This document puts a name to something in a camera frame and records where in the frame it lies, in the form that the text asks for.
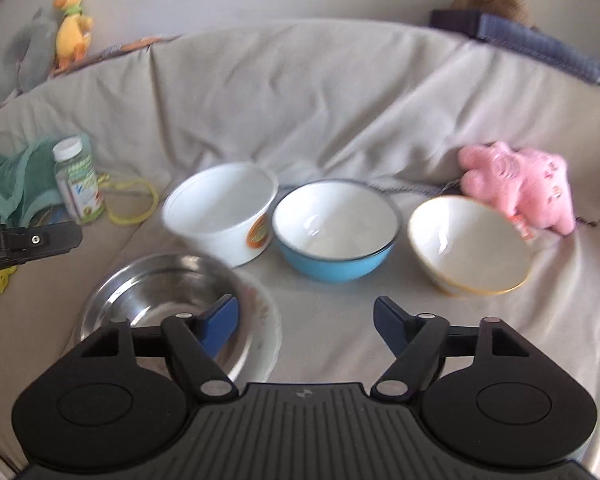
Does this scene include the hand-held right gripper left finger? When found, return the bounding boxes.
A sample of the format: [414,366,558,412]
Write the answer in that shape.
[77,295,241,403]

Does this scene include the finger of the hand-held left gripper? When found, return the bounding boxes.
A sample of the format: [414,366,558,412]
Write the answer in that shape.
[0,221,84,264]

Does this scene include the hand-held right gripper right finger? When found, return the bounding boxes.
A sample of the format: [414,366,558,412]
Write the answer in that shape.
[371,296,529,403]

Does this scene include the white scalloped plate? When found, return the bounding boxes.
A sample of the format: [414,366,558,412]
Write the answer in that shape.
[230,275,284,383]

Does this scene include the stainless steel bowl white exterior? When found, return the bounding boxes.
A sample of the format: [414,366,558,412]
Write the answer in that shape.
[80,252,246,386]

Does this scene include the blue enamel bowl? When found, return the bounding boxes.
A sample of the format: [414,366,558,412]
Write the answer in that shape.
[271,180,402,283]

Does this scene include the white bowl with gold rim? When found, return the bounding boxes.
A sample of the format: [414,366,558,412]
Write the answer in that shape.
[407,196,536,298]

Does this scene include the white plastic bowl orange label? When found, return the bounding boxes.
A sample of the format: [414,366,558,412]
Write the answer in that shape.
[161,161,280,268]

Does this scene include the green blanket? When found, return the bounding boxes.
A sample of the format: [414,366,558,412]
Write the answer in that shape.
[0,134,98,228]

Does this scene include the clear vitamin bottle white cap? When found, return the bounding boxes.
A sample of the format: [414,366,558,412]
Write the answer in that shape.
[52,136,105,225]

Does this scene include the grey neck pillow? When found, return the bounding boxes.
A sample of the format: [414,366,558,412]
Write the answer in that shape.
[0,7,61,106]

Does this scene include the pink plush toy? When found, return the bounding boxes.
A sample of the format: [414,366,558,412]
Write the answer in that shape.
[456,141,578,237]

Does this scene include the yellow duck plush toy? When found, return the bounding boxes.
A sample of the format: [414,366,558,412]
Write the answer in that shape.
[52,0,95,72]

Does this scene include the orange patterned book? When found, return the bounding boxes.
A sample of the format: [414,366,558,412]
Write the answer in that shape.
[52,34,181,78]

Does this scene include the beige covered sofa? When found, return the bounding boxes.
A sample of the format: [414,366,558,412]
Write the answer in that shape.
[0,20,600,480]

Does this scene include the dark blue box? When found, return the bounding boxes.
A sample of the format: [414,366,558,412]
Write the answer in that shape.
[429,9,600,86]

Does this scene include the brown plush toy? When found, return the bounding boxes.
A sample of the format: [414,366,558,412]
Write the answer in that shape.
[450,0,531,26]

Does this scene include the yellow cord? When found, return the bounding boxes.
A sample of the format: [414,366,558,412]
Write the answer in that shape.
[97,172,160,226]

